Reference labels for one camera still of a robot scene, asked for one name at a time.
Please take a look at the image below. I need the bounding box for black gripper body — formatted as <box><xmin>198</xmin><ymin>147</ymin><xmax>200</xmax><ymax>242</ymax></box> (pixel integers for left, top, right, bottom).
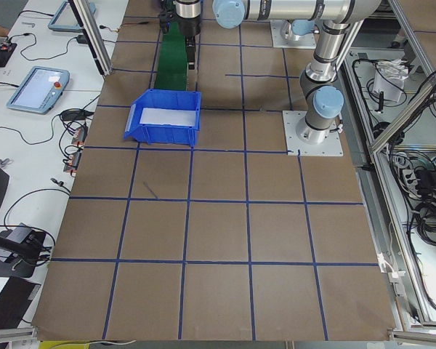
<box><xmin>158</xmin><ymin>11</ymin><xmax>201</xmax><ymax>47</ymax></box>

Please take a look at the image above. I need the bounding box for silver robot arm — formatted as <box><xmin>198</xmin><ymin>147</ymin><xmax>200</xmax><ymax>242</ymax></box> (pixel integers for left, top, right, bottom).
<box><xmin>212</xmin><ymin>0</ymin><xmax>380</xmax><ymax>145</ymax></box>

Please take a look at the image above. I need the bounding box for green conveyor belt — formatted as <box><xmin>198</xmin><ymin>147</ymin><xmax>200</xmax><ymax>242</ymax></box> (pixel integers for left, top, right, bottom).
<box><xmin>154</xmin><ymin>23</ymin><xmax>188</xmax><ymax>91</ymax></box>

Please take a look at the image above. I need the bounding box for left blue plastic bin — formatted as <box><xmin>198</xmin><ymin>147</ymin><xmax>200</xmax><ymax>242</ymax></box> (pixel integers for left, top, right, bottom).
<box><xmin>124</xmin><ymin>89</ymin><xmax>201</xmax><ymax>147</ymax></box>

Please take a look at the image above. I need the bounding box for white foam pad left bin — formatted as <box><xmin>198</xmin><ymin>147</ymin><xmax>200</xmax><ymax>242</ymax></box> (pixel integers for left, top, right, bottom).
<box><xmin>140</xmin><ymin>108</ymin><xmax>196</xmax><ymax>127</ymax></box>

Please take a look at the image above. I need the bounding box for far teach pendant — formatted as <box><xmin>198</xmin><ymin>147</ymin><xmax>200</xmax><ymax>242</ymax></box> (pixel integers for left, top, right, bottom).
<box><xmin>47</xmin><ymin>1</ymin><xmax>82</xmax><ymax>33</ymax></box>

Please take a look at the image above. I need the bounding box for teach pendant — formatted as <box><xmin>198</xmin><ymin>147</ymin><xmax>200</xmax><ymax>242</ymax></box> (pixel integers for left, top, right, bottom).
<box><xmin>47</xmin><ymin>1</ymin><xmax>82</xmax><ymax>33</ymax></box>
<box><xmin>7</xmin><ymin>66</ymin><xmax>70</xmax><ymax>114</ymax></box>

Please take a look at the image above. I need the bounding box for near teach pendant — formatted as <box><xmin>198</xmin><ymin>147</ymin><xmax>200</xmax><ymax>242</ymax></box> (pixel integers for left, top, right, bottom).
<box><xmin>7</xmin><ymin>66</ymin><xmax>70</xmax><ymax>114</ymax></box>

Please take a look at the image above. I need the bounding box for aluminium frame post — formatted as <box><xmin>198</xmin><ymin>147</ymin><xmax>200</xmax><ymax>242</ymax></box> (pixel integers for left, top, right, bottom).
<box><xmin>68</xmin><ymin>0</ymin><xmax>113</xmax><ymax>76</ymax></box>

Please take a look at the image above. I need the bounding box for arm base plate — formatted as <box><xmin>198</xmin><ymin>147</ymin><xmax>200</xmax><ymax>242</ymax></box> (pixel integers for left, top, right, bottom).
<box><xmin>283</xmin><ymin>111</ymin><xmax>344</xmax><ymax>157</ymax></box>
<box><xmin>270</xmin><ymin>20</ymin><xmax>316</xmax><ymax>49</ymax></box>

